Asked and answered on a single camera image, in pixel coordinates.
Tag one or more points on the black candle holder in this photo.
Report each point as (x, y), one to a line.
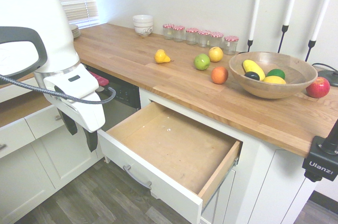
(283, 32)
(250, 44)
(311, 45)

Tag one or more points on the glass jar with checkered lid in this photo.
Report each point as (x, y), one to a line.
(191, 37)
(168, 32)
(216, 39)
(178, 34)
(230, 45)
(204, 39)

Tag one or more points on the orange red peach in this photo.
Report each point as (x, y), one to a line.
(219, 75)

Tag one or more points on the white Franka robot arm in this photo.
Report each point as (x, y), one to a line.
(39, 23)

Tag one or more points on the yellow apple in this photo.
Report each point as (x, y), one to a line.
(216, 54)

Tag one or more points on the black avocado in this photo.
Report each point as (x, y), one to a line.
(252, 76)

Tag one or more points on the green apple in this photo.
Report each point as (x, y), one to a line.
(202, 62)

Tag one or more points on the black Ulanzi clamp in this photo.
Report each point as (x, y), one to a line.
(319, 163)

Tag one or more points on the yellow pear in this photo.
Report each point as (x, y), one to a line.
(161, 57)

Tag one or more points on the white side cabinet with drawers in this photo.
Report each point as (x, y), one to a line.
(26, 181)

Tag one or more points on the green lime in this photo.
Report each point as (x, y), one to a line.
(276, 73)

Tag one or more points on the banana in bowl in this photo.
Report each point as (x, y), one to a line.
(253, 68)

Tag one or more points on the plain white bowl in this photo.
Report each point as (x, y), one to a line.
(142, 19)

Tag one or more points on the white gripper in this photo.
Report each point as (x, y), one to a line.
(79, 102)

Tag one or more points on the red apple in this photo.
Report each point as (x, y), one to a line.
(318, 88)

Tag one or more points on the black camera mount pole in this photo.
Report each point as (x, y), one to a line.
(331, 139)

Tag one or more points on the white bowl with dark pattern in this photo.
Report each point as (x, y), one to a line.
(143, 30)

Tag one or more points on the white drawer with wooden inside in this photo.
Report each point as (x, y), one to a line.
(171, 142)

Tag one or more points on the stack of white plates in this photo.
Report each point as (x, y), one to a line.
(75, 31)

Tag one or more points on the large wooden bowl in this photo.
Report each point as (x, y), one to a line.
(272, 90)

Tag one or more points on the stainless steel dishwasher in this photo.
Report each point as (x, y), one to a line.
(124, 107)

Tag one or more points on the yellow lemon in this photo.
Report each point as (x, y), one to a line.
(274, 80)

